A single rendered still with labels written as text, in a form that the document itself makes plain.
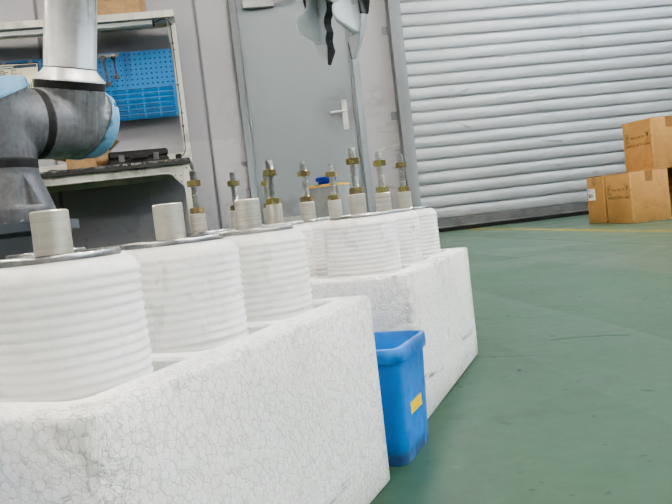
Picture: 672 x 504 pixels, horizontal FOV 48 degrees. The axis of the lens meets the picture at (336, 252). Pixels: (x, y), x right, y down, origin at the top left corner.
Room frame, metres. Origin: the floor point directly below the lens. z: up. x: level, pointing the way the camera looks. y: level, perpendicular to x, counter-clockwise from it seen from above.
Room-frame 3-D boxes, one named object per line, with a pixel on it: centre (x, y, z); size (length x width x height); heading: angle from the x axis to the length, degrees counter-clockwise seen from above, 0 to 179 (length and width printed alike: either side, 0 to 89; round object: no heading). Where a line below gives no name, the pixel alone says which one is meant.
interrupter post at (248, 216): (0.66, 0.07, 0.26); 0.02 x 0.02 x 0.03
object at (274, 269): (0.66, 0.07, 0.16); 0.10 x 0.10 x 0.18
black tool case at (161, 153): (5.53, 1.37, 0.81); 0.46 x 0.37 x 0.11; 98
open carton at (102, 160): (5.57, 1.74, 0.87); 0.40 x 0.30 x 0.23; 84
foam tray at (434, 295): (1.12, 0.03, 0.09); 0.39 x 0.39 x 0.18; 69
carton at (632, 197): (4.51, -1.84, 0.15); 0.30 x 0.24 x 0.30; 7
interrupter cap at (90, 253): (0.44, 0.17, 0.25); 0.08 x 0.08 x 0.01
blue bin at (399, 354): (0.83, 0.07, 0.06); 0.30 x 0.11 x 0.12; 68
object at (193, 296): (0.55, 0.12, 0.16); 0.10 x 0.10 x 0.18
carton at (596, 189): (4.83, -1.85, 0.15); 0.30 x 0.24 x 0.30; 97
